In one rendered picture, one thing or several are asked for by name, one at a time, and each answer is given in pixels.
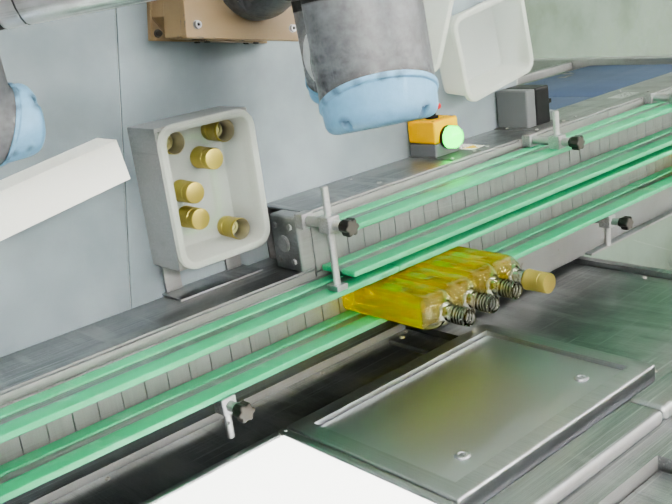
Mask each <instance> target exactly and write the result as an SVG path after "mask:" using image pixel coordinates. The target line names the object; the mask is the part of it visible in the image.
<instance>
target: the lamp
mask: <svg viewBox="0 0 672 504"><path fill-rule="evenodd" d="M463 137H464V136H463V132H462V130H461V129H460V128H459V127H458V126H453V125H446V126H444V127H443V128H442V130H441V132H440V143H441V145H442V146H443V147H444V148H447V149H451V148H457V147H459V146H460V145H461V144H462V142H463Z"/></svg>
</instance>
